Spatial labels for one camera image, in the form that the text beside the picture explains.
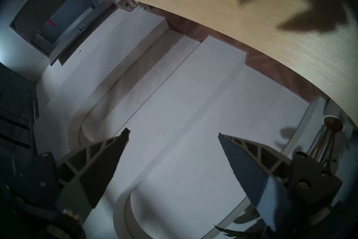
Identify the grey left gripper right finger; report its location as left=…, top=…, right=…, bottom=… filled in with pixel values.
left=218, top=133, right=343, bottom=238

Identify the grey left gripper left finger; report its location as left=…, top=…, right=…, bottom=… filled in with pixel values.
left=5, top=128, right=131, bottom=214

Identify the tall dark green plant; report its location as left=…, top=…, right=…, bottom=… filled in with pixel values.
left=214, top=125, right=358, bottom=239

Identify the white round plant pot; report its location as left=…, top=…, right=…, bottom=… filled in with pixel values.
left=324, top=115, right=345, bottom=132

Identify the dark wooden door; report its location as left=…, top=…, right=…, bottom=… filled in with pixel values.
left=10, top=0, right=116, bottom=66

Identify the pile of small packaging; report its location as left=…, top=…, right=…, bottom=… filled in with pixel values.
left=123, top=0, right=148, bottom=12

